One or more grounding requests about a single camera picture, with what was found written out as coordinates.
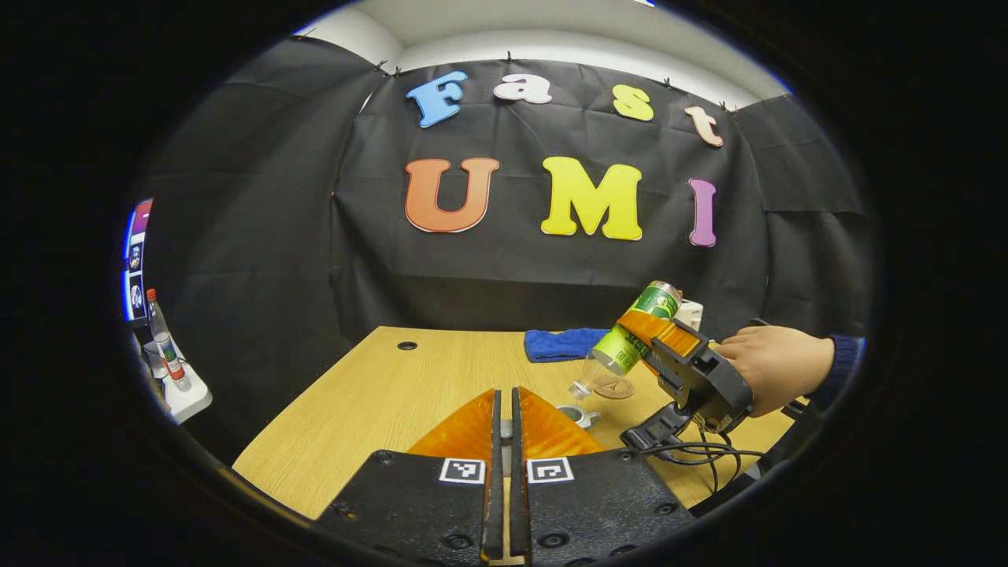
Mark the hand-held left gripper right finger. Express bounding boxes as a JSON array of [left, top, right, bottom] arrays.
[[509, 386, 697, 567]]

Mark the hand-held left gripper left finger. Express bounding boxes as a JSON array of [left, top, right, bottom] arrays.
[[313, 387, 506, 567]]

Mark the green label water bottle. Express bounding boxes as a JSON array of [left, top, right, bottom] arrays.
[[569, 280, 683, 401]]

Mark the round wooden coaster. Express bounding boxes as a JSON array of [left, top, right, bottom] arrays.
[[592, 374, 636, 400]]

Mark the white teacup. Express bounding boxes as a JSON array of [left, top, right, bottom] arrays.
[[555, 403, 602, 431]]

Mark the red cap bottle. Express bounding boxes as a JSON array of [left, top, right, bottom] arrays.
[[146, 287, 193, 393]]

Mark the blue towel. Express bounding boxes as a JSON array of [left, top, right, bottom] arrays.
[[524, 328, 611, 364]]

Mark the black backdrop cloth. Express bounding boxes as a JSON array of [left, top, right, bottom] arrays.
[[146, 35, 875, 465]]

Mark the white side shelf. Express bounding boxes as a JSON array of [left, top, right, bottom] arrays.
[[138, 339, 213, 426]]

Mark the computer monitor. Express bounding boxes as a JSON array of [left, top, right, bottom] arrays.
[[121, 197, 155, 324]]

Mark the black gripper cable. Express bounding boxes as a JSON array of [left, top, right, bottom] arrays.
[[642, 425, 766, 497]]

